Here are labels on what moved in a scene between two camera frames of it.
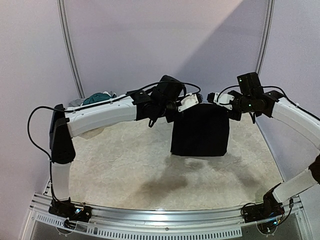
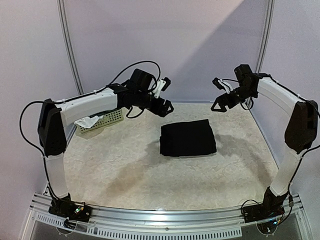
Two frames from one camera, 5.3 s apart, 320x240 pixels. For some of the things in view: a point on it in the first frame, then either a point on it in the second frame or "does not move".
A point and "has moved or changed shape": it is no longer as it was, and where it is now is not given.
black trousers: [202, 130] has moved or changed shape
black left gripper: [170, 119] to [157, 110]
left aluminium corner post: [69, 44] does not move
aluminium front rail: [223, 222] does not move
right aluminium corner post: [266, 34] does not move
